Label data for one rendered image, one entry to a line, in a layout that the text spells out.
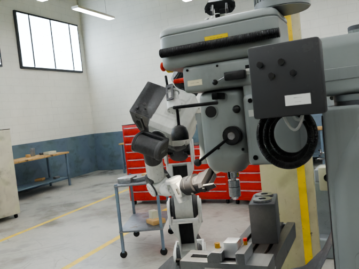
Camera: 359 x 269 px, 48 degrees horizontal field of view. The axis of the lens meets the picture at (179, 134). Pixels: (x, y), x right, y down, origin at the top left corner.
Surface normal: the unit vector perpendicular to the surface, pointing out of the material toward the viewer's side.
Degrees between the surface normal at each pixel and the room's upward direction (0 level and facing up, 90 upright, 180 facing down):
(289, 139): 90
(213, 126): 90
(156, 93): 58
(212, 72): 90
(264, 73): 90
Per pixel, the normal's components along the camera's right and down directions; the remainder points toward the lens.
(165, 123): -0.08, -0.48
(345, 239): -0.69, 0.08
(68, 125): 0.90, -0.07
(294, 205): -0.42, 0.09
